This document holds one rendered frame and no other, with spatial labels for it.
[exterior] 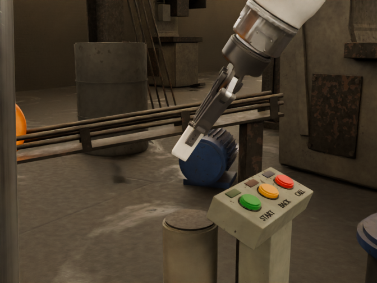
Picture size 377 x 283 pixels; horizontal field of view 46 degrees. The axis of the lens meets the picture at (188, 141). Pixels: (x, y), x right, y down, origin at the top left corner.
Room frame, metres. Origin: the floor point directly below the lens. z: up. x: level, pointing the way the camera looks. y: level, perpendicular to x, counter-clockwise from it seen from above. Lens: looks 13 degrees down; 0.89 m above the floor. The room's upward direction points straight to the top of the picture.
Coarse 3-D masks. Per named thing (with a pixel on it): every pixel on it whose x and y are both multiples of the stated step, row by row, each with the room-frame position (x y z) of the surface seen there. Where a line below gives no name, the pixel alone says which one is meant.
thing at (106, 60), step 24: (96, 48) 3.37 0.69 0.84; (120, 48) 3.39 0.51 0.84; (144, 48) 3.58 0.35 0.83; (96, 72) 3.37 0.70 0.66; (120, 72) 3.38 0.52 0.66; (144, 72) 3.57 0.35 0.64; (96, 96) 3.37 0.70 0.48; (120, 96) 3.38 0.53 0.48; (144, 96) 3.56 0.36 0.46; (144, 144) 3.54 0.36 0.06
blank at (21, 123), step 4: (16, 104) 0.99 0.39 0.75; (16, 108) 0.97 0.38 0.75; (16, 112) 0.97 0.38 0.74; (20, 112) 0.97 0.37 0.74; (16, 116) 0.97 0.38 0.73; (20, 116) 0.97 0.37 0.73; (24, 116) 1.00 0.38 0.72; (16, 120) 0.97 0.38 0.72; (20, 120) 0.97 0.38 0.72; (24, 120) 0.97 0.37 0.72; (16, 124) 0.97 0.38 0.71; (20, 124) 0.97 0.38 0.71; (24, 124) 0.97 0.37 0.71; (16, 128) 0.97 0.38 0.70; (20, 128) 0.97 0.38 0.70; (24, 128) 0.97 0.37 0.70; (16, 132) 0.97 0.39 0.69; (20, 132) 0.97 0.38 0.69; (24, 132) 0.97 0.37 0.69; (16, 144) 0.96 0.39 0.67
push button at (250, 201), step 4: (244, 196) 0.77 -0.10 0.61; (248, 196) 0.77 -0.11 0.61; (252, 196) 0.77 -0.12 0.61; (240, 200) 0.76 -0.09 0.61; (244, 200) 0.75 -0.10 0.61; (248, 200) 0.75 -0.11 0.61; (252, 200) 0.76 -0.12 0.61; (256, 200) 0.76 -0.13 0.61; (244, 204) 0.75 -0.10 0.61; (248, 204) 0.75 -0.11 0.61; (252, 204) 0.75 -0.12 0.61; (256, 204) 0.75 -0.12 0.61; (260, 204) 0.76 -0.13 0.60; (252, 208) 0.74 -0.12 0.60; (256, 208) 0.75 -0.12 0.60
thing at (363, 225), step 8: (368, 216) 1.12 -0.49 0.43; (376, 216) 1.12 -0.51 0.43; (360, 224) 1.10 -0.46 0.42; (368, 224) 1.06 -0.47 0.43; (376, 224) 1.06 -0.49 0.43; (360, 232) 1.04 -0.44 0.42; (368, 232) 1.01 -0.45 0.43; (376, 232) 1.01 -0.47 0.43; (360, 240) 1.02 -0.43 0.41; (368, 240) 1.00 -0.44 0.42; (376, 240) 0.97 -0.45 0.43; (368, 248) 0.98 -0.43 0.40; (376, 248) 0.96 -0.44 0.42; (368, 256) 1.05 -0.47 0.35; (376, 256) 0.95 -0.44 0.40; (368, 264) 1.04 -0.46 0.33; (376, 264) 0.99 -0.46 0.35; (368, 272) 1.03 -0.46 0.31; (376, 272) 0.99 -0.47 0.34; (368, 280) 1.02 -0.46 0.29; (376, 280) 0.98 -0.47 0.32
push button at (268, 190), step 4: (264, 184) 0.83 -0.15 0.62; (268, 184) 0.84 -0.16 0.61; (260, 188) 0.82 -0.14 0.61; (264, 188) 0.82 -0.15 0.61; (268, 188) 0.82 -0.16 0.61; (272, 188) 0.83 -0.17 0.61; (260, 192) 0.81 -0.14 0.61; (264, 192) 0.81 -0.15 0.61; (268, 192) 0.81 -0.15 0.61; (272, 192) 0.81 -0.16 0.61; (276, 192) 0.82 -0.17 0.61; (268, 196) 0.81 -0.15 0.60; (272, 196) 0.81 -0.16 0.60; (276, 196) 0.81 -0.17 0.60
